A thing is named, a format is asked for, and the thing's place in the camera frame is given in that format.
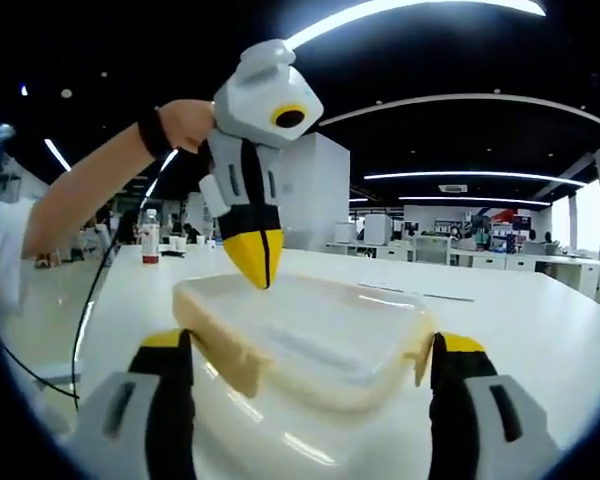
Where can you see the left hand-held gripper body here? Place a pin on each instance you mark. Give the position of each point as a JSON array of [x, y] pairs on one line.
[[250, 105]]

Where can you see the person's left hand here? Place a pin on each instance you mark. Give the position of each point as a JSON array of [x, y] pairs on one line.
[[190, 125]]

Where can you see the clear plastic storage box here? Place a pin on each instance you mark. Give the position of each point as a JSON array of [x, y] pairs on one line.
[[330, 400]]

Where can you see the long curved ceiling light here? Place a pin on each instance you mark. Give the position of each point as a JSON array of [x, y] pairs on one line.
[[330, 27]]

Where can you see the ceiling light strip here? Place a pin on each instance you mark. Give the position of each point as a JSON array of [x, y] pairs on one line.
[[455, 175], [480, 199]]

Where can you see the red blue wall sign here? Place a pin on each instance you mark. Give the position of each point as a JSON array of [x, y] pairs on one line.
[[500, 220]]

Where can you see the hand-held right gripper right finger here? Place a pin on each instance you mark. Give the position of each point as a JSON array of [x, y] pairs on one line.
[[465, 410]]

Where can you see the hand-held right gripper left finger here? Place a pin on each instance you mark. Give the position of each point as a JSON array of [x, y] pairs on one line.
[[150, 410]]

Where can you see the ceiling air vent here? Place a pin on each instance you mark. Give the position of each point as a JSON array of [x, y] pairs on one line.
[[453, 188]]

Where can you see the row of white cabinets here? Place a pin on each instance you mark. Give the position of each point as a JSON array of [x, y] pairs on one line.
[[530, 262]]

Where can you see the clear yellow-rimmed plastic container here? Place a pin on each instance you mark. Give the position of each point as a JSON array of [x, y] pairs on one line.
[[305, 325]]

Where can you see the black wristband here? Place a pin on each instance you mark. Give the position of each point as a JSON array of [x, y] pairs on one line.
[[155, 132]]

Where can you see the white box appliance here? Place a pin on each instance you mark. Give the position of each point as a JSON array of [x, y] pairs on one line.
[[377, 230]]

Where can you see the red label water bottle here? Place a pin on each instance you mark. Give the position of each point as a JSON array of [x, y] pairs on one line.
[[150, 240]]

